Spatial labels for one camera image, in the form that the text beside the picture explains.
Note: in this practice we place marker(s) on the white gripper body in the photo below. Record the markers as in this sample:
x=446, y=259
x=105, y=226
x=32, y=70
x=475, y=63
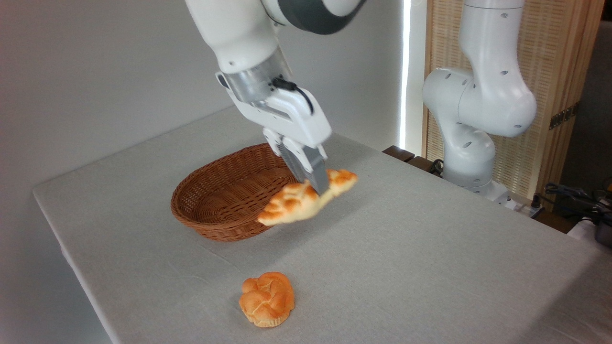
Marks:
x=296, y=117

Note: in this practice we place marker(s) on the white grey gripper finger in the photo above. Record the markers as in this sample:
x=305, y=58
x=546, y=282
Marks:
x=318, y=172
x=287, y=160

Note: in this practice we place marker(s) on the long braided bread loaf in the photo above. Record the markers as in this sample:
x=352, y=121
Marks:
x=291, y=205

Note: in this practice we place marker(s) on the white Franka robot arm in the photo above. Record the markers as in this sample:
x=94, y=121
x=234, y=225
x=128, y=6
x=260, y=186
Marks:
x=239, y=33

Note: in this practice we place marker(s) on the round knotted bread roll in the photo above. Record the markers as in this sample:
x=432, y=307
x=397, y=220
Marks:
x=267, y=298

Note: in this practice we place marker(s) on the brown wicker oval basket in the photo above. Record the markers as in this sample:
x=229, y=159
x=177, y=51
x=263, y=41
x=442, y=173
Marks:
x=224, y=191

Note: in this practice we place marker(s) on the light grey tablecloth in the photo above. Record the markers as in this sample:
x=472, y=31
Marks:
x=406, y=263

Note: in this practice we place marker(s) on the bamboo folding screen wooden frame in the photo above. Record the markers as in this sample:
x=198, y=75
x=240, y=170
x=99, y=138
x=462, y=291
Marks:
x=550, y=48

